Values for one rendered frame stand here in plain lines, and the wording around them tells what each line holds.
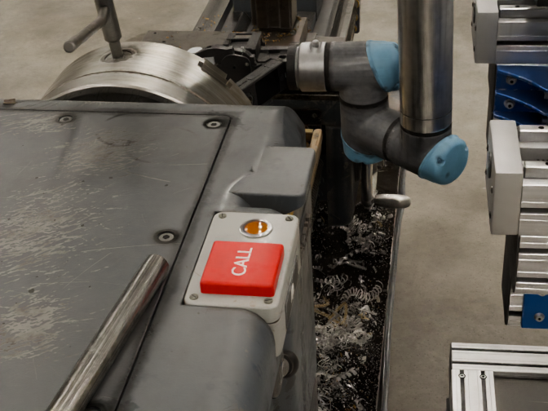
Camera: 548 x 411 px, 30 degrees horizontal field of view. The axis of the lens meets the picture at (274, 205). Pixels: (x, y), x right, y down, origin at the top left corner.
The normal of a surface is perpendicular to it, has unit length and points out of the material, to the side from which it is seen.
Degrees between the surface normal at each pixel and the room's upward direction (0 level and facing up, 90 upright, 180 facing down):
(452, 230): 0
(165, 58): 16
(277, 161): 0
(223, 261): 0
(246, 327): 27
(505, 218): 90
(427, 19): 92
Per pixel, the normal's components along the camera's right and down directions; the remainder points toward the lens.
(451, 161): 0.65, 0.38
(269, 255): -0.05, -0.84
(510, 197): -0.12, 0.54
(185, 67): 0.36, -0.75
